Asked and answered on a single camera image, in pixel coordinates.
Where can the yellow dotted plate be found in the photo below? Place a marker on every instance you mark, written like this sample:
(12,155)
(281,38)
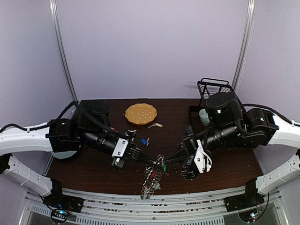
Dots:
(141,114)

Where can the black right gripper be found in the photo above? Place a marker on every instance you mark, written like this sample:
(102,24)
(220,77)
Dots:
(188,145)

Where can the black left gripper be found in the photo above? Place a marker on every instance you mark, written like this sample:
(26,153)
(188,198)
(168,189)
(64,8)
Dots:
(118,161)

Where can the aluminium corner post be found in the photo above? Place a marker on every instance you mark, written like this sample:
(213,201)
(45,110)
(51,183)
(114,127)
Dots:
(245,44)
(62,54)

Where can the aluminium front rail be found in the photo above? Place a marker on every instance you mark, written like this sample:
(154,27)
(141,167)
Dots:
(205,208)

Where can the pale green bowl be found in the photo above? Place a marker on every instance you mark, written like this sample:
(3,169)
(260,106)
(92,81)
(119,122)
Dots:
(204,118)

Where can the right aluminium corner post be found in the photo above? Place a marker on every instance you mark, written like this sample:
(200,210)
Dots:
(245,44)

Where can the key with light-blue tag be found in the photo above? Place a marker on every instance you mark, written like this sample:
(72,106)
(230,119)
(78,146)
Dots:
(145,142)

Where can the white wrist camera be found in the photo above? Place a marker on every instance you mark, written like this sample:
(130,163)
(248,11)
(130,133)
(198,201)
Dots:
(120,148)
(202,160)

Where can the light blue plate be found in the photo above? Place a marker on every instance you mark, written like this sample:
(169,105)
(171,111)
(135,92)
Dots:
(64,154)

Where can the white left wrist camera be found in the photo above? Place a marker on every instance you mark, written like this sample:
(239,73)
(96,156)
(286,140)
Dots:
(120,148)

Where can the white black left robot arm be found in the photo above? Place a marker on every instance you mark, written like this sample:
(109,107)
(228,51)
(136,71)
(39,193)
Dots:
(84,124)

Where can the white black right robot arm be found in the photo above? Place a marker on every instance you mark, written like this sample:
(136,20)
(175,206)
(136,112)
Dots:
(261,126)

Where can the black wire dish rack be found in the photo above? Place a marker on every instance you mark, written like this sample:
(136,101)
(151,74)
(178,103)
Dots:
(219,101)

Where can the key with yellow tag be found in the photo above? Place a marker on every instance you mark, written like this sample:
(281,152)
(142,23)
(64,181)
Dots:
(156,125)

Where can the left aluminium corner post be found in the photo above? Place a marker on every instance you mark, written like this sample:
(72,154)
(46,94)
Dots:
(62,54)

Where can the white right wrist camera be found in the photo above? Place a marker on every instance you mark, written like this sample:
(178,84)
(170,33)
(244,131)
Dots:
(202,160)

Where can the key with black tag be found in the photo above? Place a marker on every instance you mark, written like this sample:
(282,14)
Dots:
(131,133)

